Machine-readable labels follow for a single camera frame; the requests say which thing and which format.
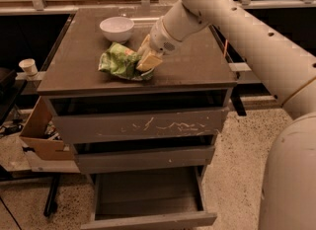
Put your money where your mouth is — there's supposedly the grey bottom drawer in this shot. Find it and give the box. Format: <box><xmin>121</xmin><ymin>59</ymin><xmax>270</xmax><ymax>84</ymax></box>
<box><xmin>81</xmin><ymin>167</ymin><xmax>216</xmax><ymax>230</ymax></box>

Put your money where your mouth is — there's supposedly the grey drawer cabinet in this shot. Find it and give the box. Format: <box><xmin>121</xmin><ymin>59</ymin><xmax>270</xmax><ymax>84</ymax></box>
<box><xmin>38</xmin><ymin>9</ymin><xmax>236</xmax><ymax>174</ymax></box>

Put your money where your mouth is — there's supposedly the grey top drawer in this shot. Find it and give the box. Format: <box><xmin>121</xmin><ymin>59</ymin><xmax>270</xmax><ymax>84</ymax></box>
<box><xmin>53</xmin><ymin>90</ymin><xmax>228</xmax><ymax>144</ymax></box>

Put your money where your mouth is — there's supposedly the white paper cup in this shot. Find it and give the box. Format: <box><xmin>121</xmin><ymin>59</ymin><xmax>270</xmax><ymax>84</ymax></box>
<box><xmin>19</xmin><ymin>58</ymin><xmax>38</xmax><ymax>77</ymax></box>

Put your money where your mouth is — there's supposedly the grey middle drawer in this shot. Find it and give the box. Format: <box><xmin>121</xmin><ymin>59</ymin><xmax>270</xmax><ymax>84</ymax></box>
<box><xmin>75</xmin><ymin>135</ymin><xmax>215</xmax><ymax>174</ymax></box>

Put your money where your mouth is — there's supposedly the black stand leg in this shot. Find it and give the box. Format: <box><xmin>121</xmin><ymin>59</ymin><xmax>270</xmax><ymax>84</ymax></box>
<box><xmin>43</xmin><ymin>174</ymin><xmax>60</xmax><ymax>217</ymax></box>

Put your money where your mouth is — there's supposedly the white ceramic bowl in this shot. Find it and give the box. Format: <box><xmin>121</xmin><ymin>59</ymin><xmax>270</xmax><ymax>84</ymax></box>
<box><xmin>99</xmin><ymin>17</ymin><xmax>134</xmax><ymax>43</ymax></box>

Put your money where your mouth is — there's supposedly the brown cardboard box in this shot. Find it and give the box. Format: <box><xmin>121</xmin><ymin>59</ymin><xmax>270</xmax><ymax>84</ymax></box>
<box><xmin>20</xmin><ymin>98</ymin><xmax>73</xmax><ymax>161</ymax></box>

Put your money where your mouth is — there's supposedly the grey metal rail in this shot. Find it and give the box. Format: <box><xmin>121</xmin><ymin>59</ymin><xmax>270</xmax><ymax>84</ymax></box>
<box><xmin>229</xmin><ymin>62</ymin><xmax>261</xmax><ymax>84</ymax></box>

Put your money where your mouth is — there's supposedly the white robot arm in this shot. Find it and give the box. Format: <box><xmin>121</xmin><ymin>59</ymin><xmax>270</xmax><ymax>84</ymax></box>
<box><xmin>137</xmin><ymin>0</ymin><xmax>316</xmax><ymax>230</ymax></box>

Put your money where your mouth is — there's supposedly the green jalapeno chip bag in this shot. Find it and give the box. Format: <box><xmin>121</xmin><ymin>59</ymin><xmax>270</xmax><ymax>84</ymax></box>
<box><xmin>98</xmin><ymin>42</ymin><xmax>153</xmax><ymax>81</ymax></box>

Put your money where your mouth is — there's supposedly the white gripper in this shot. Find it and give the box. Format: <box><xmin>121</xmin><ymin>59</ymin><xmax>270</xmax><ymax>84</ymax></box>
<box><xmin>136</xmin><ymin>16</ymin><xmax>181</xmax><ymax>72</ymax></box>

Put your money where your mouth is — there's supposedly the grey drawer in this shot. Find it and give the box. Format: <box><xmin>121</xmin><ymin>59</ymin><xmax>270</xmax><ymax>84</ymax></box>
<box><xmin>53</xmin><ymin>90</ymin><xmax>228</xmax><ymax>144</ymax></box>
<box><xmin>75</xmin><ymin>135</ymin><xmax>215</xmax><ymax>174</ymax></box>
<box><xmin>81</xmin><ymin>167</ymin><xmax>216</xmax><ymax>230</ymax></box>

